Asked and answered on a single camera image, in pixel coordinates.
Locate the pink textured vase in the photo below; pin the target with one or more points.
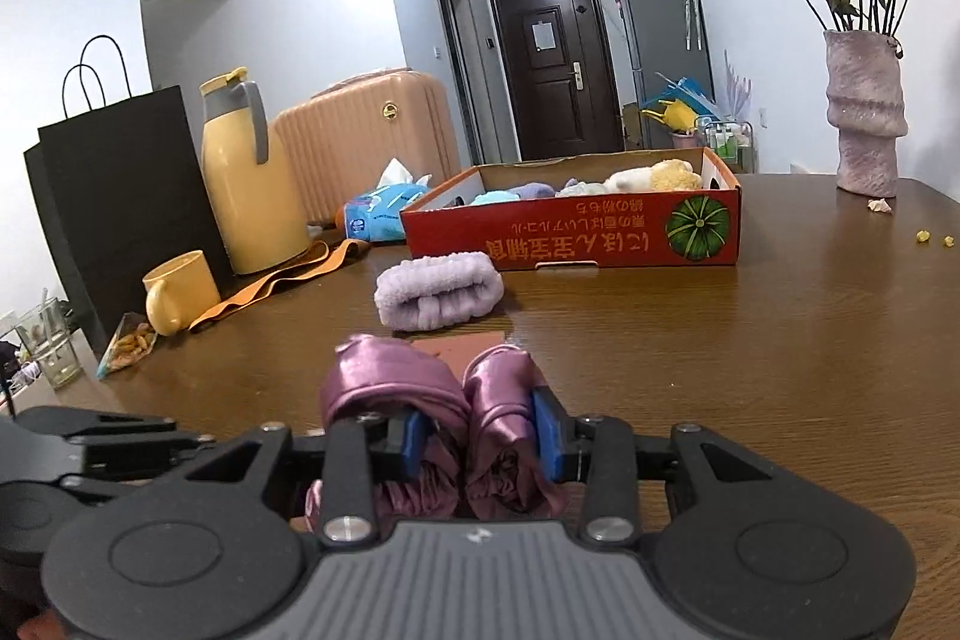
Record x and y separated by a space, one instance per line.
862 115

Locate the scattered yellow crumbs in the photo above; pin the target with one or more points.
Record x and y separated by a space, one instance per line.
924 235

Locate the red cardboard box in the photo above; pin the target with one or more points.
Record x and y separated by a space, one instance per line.
570 242

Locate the peach hard-shell suitcase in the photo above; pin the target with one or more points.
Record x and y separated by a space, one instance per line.
360 138

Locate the yellow thermos jug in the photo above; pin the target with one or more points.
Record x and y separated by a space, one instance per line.
247 190

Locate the large blue tissue pack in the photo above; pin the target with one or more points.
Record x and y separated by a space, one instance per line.
382 212

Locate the purple fluffy headband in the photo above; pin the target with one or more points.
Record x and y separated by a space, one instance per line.
439 291

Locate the fallen petal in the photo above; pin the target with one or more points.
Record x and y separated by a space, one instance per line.
879 206

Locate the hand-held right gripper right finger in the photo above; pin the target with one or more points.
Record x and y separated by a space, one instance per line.
551 434

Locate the dark side door frame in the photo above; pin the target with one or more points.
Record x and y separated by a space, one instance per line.
454 70

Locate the dark brown entrance door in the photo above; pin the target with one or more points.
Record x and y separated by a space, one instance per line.
551 78

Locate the light blue plush ball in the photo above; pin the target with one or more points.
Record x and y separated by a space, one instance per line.
495 197

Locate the pink pot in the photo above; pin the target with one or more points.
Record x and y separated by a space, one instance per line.
684 141

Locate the person's left hand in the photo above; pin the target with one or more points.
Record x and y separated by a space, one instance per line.
37 629

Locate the trolley with bottles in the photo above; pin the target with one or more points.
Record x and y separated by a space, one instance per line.
726 144

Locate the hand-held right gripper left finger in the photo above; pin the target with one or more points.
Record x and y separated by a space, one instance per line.
414 449

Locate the brown cardboard carton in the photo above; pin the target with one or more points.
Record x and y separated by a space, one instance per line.
632 129

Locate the black paper bag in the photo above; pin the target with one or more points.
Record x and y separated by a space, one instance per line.
127 183

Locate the grey refrigerator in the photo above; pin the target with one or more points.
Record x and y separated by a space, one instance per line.
660 25

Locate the lilac folded cloth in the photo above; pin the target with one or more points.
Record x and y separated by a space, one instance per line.
534 190

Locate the clear drinking glass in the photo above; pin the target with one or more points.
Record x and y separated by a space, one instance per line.
49 347

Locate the clear snack bag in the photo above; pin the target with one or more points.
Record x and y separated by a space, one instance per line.
127 347

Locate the yellow and white plush toy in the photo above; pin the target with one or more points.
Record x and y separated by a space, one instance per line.
660 175

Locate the yellow mug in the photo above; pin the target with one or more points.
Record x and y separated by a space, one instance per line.
180 291

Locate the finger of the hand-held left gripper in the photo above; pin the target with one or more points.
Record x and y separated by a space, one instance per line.
142 456
97 421

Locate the small orange object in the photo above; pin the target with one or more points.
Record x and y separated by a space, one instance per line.
340 220

